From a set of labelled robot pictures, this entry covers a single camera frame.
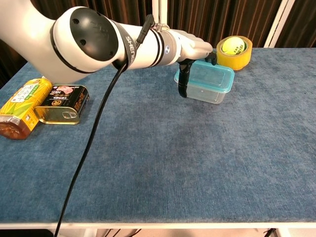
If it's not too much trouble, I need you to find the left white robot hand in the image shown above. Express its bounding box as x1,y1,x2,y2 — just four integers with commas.
175,29,218,99

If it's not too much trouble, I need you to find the clear blue plastic container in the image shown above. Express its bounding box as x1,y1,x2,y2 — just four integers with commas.
174,60,235,94

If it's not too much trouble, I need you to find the clear plastic food container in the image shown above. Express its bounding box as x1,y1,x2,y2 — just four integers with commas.
174,61,235,105

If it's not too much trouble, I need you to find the yellow tennis ball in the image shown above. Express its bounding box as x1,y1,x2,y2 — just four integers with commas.
221,36,245,54

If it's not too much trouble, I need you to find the dark brown pleated curtain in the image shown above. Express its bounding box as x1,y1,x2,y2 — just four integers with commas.
0,0,316,84

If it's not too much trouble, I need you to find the yellow packing tape roll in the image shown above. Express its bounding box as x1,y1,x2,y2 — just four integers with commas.
216,36,253,72

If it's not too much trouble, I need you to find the blue velvet table cloth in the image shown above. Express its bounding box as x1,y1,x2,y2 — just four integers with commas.
0,47,316,223

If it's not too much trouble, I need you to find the black gold luncheon meat can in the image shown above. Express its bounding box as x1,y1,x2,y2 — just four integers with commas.
33,84,90,125

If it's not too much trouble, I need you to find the yellow tea bottle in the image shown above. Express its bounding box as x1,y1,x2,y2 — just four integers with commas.
0,78,54,141

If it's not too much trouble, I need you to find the white screen frame post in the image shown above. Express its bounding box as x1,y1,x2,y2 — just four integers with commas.
152,0,169,28
263,0,296,48

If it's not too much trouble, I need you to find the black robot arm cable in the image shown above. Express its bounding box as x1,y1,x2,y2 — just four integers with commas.
53,14,156,237

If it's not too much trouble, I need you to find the white table frame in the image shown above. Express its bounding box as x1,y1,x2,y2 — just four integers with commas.
0,221,316,237

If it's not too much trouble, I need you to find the black floor cable bundle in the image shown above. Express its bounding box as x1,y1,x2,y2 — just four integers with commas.
103,228,142,237

